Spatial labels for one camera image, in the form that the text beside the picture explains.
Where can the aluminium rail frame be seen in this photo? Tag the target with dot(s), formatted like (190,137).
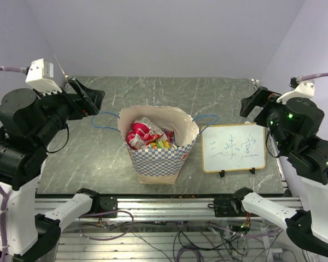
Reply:
(156,221)

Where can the green yellow candy bag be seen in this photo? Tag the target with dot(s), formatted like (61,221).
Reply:
(160,144)

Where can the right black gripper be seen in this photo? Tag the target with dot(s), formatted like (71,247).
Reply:
(262,96)

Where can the small whiteboard with writing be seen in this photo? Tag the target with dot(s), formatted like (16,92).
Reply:
(233,147)

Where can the red white snack bag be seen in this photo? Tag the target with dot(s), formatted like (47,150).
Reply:
(142,133)

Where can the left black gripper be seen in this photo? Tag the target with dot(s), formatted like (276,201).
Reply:
(88,101)

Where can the blue checkered paper bag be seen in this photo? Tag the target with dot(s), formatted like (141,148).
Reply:
(160,166)

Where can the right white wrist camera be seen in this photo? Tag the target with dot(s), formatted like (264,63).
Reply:
(301,89)

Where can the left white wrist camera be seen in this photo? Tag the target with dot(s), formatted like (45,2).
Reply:
(40,76)

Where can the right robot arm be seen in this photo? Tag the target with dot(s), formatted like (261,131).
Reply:
(293,122)

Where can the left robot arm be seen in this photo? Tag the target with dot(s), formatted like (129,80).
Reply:
(30,120)

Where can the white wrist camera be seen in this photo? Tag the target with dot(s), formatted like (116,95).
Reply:
(301,89)
(40,76)

